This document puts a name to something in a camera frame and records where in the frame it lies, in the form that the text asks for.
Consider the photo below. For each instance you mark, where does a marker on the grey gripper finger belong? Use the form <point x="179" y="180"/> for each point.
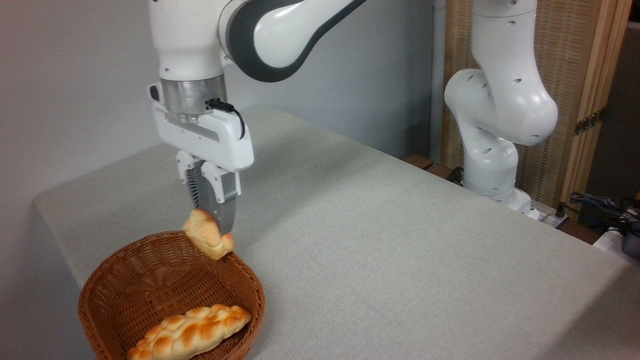
<point x="192" y="187"/>
<point x="225" y="205"/>

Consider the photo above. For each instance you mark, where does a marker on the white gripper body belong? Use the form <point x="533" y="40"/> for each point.
<point x="220" y="142"/>

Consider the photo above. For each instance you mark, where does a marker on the small golden bread roll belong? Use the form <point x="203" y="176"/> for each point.
<point x="207" y="235"/>

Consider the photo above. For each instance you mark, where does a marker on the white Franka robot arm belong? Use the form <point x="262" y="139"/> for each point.
<point x="505" y="100"/>

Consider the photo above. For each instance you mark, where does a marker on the long braided bread loaf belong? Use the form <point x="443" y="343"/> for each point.
<point x="190" y="331"/>

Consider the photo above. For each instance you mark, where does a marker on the brown wicker basket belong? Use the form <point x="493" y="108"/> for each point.
<point x="150" y="290"/>

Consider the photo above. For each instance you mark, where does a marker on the grey tablecloth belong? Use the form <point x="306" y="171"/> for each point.
<point x="390" y="260"/>

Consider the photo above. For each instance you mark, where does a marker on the white power strip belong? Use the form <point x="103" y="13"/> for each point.
<point x="550" y="219"/>

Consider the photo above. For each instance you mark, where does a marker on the wooden woven folding screen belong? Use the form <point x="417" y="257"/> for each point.
<point x="570" y="50"/>

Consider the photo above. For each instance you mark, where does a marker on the brass screen hinge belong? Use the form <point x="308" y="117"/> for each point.
<point x="589" y="122"/>

